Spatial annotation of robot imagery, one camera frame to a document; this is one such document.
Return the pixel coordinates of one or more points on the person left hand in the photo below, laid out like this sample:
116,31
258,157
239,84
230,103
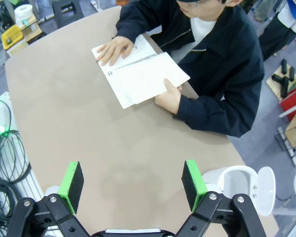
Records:
170,98

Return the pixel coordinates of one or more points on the blue shirt mannequin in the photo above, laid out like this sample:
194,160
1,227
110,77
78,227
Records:
276,37

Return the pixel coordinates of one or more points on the white trash can with lid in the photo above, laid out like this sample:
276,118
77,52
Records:
239,180

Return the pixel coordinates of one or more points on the grey plastic stool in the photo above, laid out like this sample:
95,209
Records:
67,12

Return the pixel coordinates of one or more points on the white spiral notebook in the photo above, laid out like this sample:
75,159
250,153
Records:
118,81

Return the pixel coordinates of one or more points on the person in dark jacket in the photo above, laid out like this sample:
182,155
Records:
232,74

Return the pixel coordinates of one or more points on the black baseball cap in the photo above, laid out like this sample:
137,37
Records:
190,1

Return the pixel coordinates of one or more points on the black block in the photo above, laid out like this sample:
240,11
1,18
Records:
284,87
277,78
284,66
291,74

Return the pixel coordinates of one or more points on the red plastic crate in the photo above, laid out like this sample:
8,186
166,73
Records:
293,101

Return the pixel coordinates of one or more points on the yellow crate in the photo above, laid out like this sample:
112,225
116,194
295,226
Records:
12,37

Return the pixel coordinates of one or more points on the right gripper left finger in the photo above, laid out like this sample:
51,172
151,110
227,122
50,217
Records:
71,187

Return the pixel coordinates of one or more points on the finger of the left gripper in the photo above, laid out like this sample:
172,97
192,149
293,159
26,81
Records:
17,1

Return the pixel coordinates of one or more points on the right forearm in black sleeve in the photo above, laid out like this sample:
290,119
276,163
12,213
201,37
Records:
135,22

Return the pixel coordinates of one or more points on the person head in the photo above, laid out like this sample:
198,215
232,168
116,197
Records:
212,10

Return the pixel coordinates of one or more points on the person glasses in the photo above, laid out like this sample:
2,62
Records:
193,3

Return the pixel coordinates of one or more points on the small wooden box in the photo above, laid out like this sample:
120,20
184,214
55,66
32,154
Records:
32,32

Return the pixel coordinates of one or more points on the wooden board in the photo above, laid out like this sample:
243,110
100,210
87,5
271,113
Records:
273,87

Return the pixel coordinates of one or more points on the left forearm in black sleeve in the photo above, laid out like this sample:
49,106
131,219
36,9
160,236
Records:
212,118

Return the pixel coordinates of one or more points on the white paper roll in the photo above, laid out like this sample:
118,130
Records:
23,13

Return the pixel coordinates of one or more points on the white t-shirt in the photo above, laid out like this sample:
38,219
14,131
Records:
202,32

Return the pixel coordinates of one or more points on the person right hand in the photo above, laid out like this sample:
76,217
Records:
116,49

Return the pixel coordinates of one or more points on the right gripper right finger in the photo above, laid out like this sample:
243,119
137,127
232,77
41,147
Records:
193,185

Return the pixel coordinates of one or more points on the white paper sheet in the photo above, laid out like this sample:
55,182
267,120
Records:
153,76

